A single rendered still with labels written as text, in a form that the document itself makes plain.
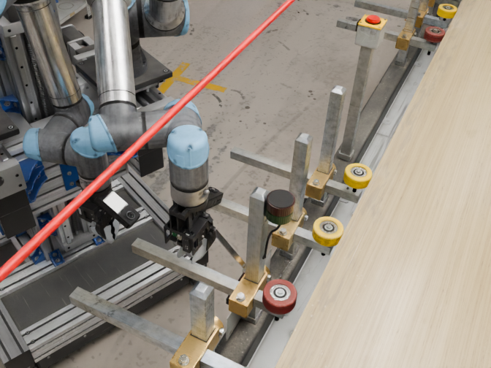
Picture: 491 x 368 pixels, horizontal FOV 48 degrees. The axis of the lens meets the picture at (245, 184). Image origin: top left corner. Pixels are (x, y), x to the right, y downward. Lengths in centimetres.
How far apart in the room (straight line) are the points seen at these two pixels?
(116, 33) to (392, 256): 84
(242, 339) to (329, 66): 272
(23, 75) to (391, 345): 122
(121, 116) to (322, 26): 343
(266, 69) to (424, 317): 272
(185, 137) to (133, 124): 13
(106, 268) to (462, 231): 136
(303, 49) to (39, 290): 259
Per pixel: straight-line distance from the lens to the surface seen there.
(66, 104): 143
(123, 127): 110
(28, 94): 178
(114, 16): 123
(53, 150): 135
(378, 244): 147
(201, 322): 112
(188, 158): 101
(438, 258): 149
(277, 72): 380
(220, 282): 139
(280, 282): 134
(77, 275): 230
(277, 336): 160
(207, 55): 397
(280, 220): 117
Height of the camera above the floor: 197
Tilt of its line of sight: 43 degrees down
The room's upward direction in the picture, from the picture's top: 3 degrees clockwise
